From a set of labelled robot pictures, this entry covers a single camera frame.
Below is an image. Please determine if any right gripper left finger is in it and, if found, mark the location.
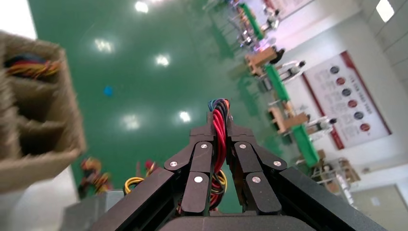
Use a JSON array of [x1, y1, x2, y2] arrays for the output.
[[90, 111, 217, 231]]

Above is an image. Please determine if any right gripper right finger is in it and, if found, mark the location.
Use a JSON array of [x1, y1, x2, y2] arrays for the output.
[[224, 116, 386, 231]]

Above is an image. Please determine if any brown wooden stand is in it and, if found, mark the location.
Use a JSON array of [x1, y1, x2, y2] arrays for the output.
[[268, 106, 310, 135], [244, 47, 279, 76]]

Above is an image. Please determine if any green workstation line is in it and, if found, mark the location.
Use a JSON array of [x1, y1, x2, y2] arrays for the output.
[[292, 124, 320, 168], [264, 64, 291, 103], [237, 3, 265, 41]]

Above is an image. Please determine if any metal trolley cart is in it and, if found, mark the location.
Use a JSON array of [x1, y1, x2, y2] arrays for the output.
[[311, 157, 361, 196]]

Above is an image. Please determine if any brown divided cardboard box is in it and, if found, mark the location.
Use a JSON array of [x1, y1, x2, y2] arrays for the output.
[[0, 30, 87, 195]]

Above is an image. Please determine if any bright light panel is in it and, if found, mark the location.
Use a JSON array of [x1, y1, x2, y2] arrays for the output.
[[376, 0, 395, 23]]

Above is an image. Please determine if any red framed wall poster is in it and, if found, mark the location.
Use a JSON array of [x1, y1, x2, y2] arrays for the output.
[[301, 51, 393, 151]]

